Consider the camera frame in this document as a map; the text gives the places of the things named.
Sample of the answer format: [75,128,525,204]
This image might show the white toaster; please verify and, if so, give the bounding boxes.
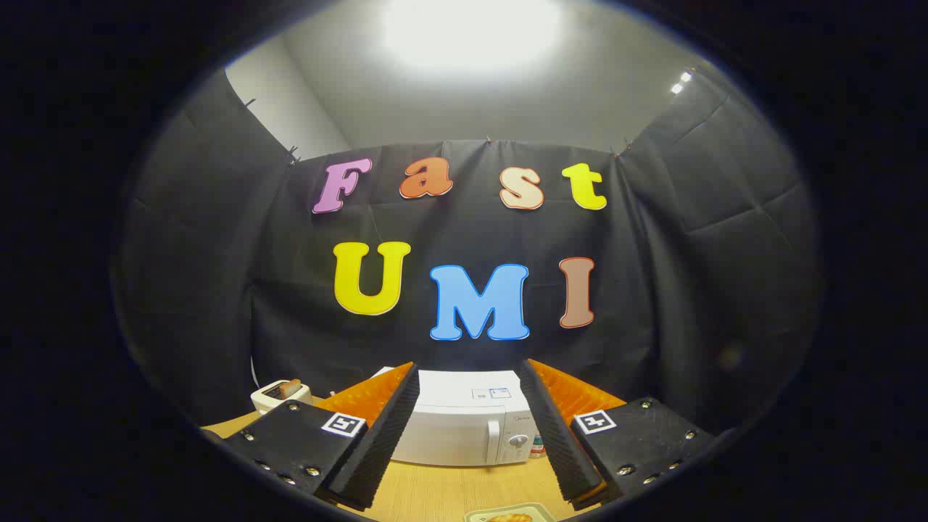
[251,380,314,415]

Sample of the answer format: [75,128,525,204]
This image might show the white microwave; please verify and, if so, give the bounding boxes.
[373,366,544,467]

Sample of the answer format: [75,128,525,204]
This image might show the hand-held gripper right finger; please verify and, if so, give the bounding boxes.
[518,358,733,512]

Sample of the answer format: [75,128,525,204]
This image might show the ceiling light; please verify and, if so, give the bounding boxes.
[381,0,563,73]

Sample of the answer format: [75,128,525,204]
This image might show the cream rectangular tray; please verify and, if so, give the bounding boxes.
[464,502,558,522]

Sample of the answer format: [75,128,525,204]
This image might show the black backdrop cloth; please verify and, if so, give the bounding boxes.
[112,69,824,436]

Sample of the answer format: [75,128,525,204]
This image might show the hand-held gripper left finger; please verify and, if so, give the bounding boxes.
[203,361,421,512]

